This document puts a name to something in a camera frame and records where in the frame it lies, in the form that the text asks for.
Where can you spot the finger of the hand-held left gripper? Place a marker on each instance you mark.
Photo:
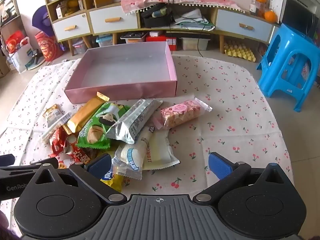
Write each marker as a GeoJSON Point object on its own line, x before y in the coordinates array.
{"type": "Point", "coordinates": [7, 160]}
{"type": "Point", "coordinates": [30, 167]}

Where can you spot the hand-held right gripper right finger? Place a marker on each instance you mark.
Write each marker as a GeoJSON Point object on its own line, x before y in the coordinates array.
{"type": "Point", "coordinates": [220, 166]}

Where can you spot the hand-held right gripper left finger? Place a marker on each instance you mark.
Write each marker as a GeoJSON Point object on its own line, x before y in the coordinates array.
{"type": "Point", "coordinates": [100, 165]}

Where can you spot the red snack packet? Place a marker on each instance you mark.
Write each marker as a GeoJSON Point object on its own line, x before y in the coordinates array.
{"type": "Point", "coordinates": [82, 153]}
{"type": "Point", "coordinates": [58, 142]}

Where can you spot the yellow snack packet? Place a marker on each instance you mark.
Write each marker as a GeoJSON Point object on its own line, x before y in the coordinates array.
{"type": "Point", "coordinates": [115, 182]}

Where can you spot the green chips packet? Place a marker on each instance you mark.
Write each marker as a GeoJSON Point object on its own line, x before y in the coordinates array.
{"type": "Point", "coordinates": [92, 136]}

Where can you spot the clear packet with blue label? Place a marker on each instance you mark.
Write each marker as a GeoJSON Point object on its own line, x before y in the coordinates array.
{"type": "Point", "coordinates": [130, 158]}

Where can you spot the orange white biscuit packet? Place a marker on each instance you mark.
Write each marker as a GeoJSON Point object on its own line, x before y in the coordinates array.
{"type": "Point", "coordinates": [53, 115]}
{"type": "Point", "coordinates": [56, 127]}

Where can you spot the gold wafer packet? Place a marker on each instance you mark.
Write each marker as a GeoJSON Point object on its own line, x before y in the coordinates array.
{"type": "Point", "coordinates": [82, 115]}

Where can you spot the silver grey snack packet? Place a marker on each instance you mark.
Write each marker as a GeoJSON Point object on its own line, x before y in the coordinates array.
{"type": "Point", "coordinates": [132, 122]}

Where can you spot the white cream bread packet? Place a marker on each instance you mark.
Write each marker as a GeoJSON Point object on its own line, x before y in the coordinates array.
{"type": "Point", "coordinates": [160, 150]}

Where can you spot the pink nougat packet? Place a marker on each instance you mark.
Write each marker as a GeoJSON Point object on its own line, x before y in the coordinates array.
{"type": "Point", "coordinates": [180, 115]}

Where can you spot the pink cardboard box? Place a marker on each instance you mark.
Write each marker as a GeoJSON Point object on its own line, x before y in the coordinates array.
{"type": "Point", "coordinates": [120, 91]}

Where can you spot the person's left forearm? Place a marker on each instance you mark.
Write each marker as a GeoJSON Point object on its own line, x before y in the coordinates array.
{"type": "Point", "coordinates": [6, 227]}

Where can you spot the cherry print tablecloth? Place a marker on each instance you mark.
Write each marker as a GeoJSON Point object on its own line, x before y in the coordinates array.
{"type": "Point", "coordinates": [225, 120]}

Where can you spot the white paper bag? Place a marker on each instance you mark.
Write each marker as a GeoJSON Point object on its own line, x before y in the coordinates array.
{"type": "Point", "coordinates": [21, 60]}

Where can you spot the yellow egg tray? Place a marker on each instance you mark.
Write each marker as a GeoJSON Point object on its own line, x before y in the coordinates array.
{"type": "Point", "coordinates": [240, 51]}

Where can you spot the red gift bag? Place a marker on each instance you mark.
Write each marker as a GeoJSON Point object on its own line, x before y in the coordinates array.
{"type": "Point", "coordinates": [13, 42]}

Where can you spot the red printed bag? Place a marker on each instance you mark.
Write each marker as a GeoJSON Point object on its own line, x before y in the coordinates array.
{"type": "Point", "coordinates": [47, 47]}

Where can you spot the grey storage box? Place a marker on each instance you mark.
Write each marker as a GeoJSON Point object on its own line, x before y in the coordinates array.
{"type": "Point", "coordinates": [79, 46]}

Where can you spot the blue lid storage box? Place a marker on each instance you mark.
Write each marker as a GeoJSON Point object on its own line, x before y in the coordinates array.
{"type": "Point", "coordinates": [105, 41]}

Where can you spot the blue plastic stool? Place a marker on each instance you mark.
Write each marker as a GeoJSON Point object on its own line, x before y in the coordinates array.
{"type": "Point", "coordinates": [277, 55]}

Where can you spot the clear storage box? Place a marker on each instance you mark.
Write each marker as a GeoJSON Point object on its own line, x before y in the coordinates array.
{"type": "Point", "coordinates": [193, 43]}

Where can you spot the black tray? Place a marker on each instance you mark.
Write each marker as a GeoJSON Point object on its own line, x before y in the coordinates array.
{"type": "Point", "coordinates": [133, 36]}

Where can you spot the red flat box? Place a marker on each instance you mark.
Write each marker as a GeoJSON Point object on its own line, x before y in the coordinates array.
{"type": "Point", "coordinates": [160, 42]}

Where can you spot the small white drawer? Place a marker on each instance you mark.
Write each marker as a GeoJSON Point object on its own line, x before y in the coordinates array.
{"type": "Point", "coordinates": [71, 27]}

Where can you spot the pale blue drawer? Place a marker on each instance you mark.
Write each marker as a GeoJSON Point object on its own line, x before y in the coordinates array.
{"type": "Point", "coordinates": [243, 26]}

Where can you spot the purple hat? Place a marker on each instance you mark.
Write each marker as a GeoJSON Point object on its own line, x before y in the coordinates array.
{"type": "Point", "coordinates": [41, 20]}

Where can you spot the wide white drawer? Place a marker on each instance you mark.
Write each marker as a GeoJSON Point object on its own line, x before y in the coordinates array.
{"type": "Point", "coordinates": [113, 20]}

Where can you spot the white green papers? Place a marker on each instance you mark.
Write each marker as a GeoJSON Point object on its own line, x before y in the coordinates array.
{"type": "Point", "coordinates": [192, 18]}

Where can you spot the black bag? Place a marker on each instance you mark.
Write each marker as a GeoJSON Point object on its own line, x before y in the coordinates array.
{"type": "Point", "coordinates": [156, 20]}

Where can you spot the brown cardboard box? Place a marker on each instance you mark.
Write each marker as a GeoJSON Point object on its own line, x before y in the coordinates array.
{"type": "Point", "coordinates": [106, 1]}

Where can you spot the pink tasselled cloth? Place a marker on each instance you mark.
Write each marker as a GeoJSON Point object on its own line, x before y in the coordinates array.
{"type": "Point", "coordinates": [195, 0]}

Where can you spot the white box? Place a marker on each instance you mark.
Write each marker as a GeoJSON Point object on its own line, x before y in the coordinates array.
{"type": "Point", "coordinates": [276, 5]}

